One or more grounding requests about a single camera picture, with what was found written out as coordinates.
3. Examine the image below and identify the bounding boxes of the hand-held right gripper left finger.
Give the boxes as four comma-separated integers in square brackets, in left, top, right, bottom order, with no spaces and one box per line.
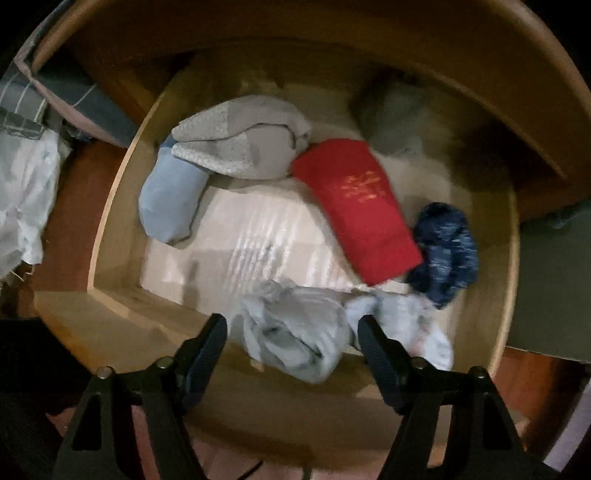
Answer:
[51,313,229,480]

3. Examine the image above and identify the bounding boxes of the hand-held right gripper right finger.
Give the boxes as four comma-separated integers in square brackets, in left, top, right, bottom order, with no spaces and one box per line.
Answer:
[358,315,543,480]

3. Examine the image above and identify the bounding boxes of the white blue underwear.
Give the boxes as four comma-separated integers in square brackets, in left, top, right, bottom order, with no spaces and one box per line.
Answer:
[346,291,455,372]

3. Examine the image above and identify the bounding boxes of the pale grey marked underwear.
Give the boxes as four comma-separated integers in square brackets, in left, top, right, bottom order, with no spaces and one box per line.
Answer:
[238,279,354,384]

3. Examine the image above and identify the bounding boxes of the dark blue floral underwear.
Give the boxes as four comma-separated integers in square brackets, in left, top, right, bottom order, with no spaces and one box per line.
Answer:
[406,202,479,310]

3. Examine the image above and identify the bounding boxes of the wooden drawer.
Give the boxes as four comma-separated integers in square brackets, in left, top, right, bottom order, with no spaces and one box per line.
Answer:
[34,44,522,467]

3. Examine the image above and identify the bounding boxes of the red underwear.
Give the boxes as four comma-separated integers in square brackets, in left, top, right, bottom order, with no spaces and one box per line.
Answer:
[292,138,424,286]

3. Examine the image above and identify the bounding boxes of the light blue underwear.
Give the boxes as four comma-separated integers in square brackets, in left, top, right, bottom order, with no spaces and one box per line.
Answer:
[139,150,211,245]

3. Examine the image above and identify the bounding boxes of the beige hexagon print underwear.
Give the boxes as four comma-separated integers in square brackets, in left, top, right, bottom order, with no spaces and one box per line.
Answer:
[159,95,315,181]

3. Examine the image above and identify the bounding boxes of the large grey box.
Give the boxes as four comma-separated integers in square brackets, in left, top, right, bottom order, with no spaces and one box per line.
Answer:
[503,212,591,361]

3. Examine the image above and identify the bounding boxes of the white floral bedsheet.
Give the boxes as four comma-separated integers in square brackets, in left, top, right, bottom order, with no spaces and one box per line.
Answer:
[0,127,70,278]

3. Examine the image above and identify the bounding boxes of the grey plaid bedding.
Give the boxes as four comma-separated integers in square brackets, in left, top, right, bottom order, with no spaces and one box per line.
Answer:
[0,69,49,137]

